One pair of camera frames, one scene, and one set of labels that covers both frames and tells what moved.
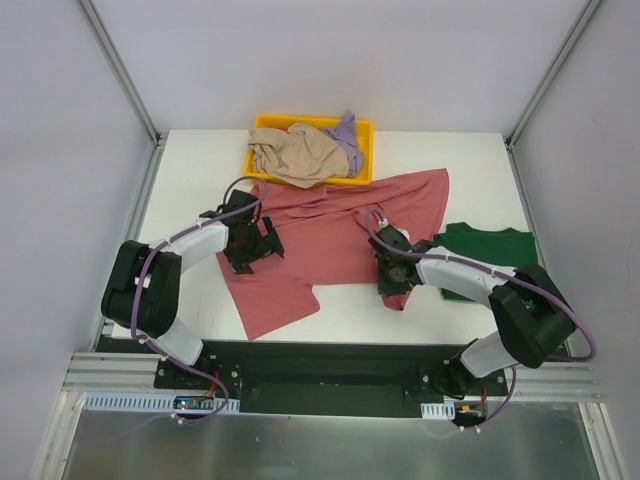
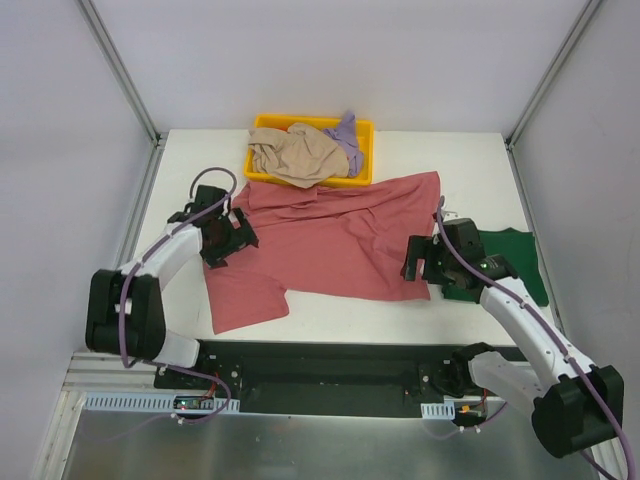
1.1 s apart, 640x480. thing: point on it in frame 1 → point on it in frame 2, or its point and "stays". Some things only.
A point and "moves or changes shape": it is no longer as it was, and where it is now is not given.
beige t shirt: (301, 154) stays
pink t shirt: (323, 235) moves or changes shape
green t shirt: (508, 248) stays
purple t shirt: (345, 134) stays
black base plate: (317, 379) stays
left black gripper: (257, 247) → (232, 240)
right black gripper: (388, 282) → (426, 261)
